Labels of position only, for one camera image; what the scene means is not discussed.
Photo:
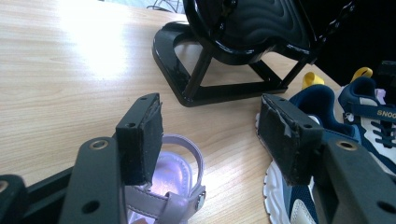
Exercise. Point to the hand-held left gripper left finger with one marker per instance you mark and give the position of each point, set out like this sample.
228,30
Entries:
138,149

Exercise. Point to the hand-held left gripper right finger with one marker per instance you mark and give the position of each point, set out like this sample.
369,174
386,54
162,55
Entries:
286,140

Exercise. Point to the purple sandal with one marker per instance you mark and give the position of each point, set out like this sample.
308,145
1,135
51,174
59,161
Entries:
174,174

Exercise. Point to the navy and white sneaker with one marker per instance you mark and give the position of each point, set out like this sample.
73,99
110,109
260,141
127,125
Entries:
358,90
317,102

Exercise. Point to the red and black shoe rack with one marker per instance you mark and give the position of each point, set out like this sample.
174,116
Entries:
186,90

